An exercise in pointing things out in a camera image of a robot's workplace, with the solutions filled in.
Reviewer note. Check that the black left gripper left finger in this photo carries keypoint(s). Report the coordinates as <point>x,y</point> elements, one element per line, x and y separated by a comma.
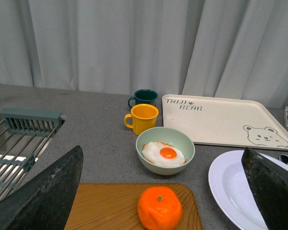
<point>44,202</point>

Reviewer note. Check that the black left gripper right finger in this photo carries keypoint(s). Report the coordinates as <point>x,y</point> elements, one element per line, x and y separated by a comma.
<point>268,183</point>

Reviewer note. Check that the white round plate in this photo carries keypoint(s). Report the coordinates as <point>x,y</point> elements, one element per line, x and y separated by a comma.
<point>229,186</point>

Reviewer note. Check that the orange mandarin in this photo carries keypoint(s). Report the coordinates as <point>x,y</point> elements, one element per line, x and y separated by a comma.
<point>159,208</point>

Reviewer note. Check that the wooden cutting board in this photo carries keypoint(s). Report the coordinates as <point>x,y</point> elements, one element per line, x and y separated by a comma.
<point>114,207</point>

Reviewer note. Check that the metal dish drying rack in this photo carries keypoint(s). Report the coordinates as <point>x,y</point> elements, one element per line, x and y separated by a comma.
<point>24,135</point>

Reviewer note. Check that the cream bear tray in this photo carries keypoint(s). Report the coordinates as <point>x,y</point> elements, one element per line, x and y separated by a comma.
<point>224,122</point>

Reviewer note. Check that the light green bowl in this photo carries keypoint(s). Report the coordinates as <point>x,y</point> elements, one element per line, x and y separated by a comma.
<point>169,136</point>

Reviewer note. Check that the fake fried egg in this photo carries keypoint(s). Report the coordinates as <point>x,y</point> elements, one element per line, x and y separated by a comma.
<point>163,154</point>

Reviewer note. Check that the yellow mug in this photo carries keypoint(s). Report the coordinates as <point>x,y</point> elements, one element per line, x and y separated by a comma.
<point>141,118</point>

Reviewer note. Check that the white curtain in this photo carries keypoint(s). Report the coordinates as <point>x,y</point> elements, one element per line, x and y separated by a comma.
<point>217,48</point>

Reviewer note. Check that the dark green mug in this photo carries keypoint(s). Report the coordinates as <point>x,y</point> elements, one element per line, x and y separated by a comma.
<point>143,96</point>

